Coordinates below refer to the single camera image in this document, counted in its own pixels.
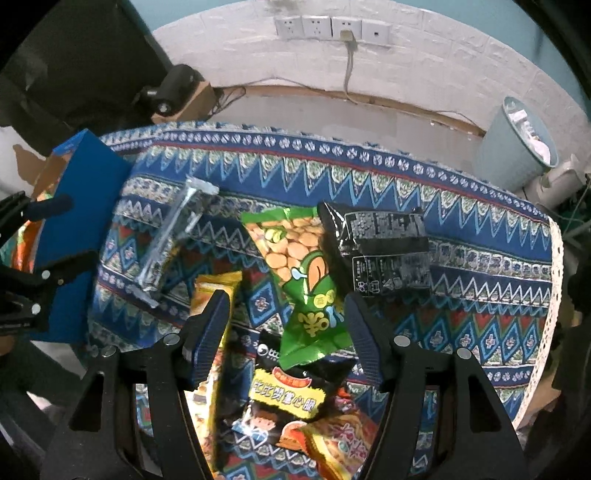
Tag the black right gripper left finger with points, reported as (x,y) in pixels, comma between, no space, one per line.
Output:
(97,437)

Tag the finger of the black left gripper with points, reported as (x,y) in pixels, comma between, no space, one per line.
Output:
(67,269)
(47,208)

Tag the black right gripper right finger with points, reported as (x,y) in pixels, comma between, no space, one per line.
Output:
(474,437)

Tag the long yellow snack packet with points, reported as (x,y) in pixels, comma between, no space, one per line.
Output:
(202,402)

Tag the black yellow noodle snack bag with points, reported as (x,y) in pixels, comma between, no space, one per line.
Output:
(281,402)

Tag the silver foil snack bag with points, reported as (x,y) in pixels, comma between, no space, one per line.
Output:
(188,205)

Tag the orange yellow striped snack bag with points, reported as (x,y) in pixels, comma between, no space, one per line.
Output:
(339,444)

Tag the green bean snack bag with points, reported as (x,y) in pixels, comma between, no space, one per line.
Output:
(289,240)

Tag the black snack bag white text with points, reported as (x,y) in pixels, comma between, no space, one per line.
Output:
(376,252)

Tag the orange green rice cracker bag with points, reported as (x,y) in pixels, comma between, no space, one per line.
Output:
(23,251)

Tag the blue cardboard storage box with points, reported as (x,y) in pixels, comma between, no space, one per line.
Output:
(93,179)

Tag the black hanging cloth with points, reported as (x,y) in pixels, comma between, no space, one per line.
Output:
(67,66)

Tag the small brown cardboard box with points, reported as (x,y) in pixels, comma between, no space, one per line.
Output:
(197,107)

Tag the blue patterned tablecloth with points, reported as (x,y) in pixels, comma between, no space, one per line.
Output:
(495,263)

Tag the light blue waste bin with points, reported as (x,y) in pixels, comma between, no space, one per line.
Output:
(516,149)

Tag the black camera on box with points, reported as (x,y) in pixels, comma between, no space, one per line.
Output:
(170,97)

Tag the white wall socket strip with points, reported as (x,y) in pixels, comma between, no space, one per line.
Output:
(338,28)

